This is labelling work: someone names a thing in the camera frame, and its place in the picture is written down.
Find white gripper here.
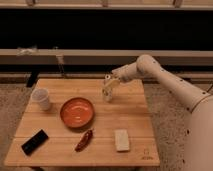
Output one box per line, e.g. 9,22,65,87
103,65,133,91

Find small white bottle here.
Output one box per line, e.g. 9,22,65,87
102,75,113,102

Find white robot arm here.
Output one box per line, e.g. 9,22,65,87
102,54,213,171

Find orange bowl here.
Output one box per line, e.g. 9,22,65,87
60,97,95,128

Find beige sponge block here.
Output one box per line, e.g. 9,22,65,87
115,129,130,152

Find red chili pepper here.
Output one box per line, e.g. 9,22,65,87
75,129,93,152

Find white paper cup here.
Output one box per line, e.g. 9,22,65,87
31,88,51,110

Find black rectangular remote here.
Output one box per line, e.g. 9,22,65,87
21,130,48,156

